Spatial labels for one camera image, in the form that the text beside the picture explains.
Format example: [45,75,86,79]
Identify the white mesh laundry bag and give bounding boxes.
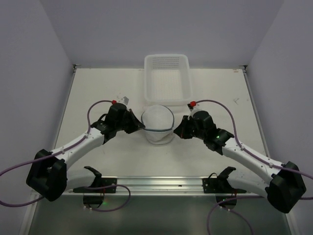
[140,105,175,145]

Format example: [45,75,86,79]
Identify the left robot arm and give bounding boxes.
[26,103,145,202]

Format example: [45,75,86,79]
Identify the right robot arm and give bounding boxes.
[174,111,306,213]

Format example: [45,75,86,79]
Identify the white plastic basket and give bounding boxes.
[143,54,193,106]

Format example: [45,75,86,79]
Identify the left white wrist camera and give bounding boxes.
[117,96,129,106]

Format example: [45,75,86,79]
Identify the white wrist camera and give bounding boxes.
[117,96,129,106]
[187,101,202,117]

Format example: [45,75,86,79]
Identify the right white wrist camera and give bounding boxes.
[187,101,202,117]

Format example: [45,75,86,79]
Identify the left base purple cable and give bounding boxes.
[84,185,132,212]

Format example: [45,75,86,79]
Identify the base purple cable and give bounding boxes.
[84,185,132,212]
[207,194,254,235]

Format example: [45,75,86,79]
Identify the aluminium front rail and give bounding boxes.
[66,176,267,197]

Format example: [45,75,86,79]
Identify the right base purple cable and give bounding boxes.
[207,194,254,235]

